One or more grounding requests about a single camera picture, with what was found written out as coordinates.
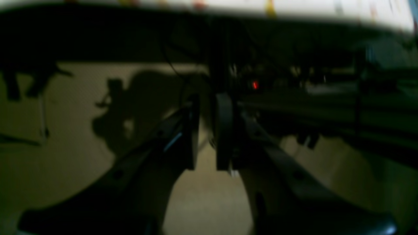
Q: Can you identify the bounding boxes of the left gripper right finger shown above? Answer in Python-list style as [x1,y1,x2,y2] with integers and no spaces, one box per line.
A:
[214,93,397,235]

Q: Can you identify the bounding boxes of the black power strip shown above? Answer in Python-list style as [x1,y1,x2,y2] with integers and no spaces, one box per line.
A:
[230,63,417,95]

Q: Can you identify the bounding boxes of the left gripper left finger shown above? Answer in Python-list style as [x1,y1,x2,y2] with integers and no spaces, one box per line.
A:
[18,95,200,235]

